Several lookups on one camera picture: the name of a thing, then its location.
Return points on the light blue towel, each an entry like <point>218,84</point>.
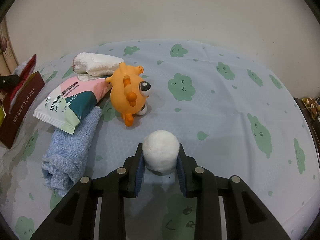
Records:
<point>65,161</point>

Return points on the brown patterned object at edge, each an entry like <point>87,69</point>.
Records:
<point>312,106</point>

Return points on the orange squishy toy animal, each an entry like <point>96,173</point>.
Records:
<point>129,92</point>

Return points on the beige patterned curtain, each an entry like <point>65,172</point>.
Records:
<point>7,48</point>

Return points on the white fluffy ball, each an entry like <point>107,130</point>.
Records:
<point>160,151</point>

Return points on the white sock red cuff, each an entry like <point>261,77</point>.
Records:
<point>95,64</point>

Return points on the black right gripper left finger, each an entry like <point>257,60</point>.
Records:
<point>95,205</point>

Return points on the dark red toffee tin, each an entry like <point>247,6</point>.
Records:
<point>25,99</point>

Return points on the blue cloud print tablecloth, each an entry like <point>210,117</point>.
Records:
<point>231,114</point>

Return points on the pink green wipes packet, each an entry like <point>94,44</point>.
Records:
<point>66,106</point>

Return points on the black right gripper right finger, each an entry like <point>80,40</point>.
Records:
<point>246,215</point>

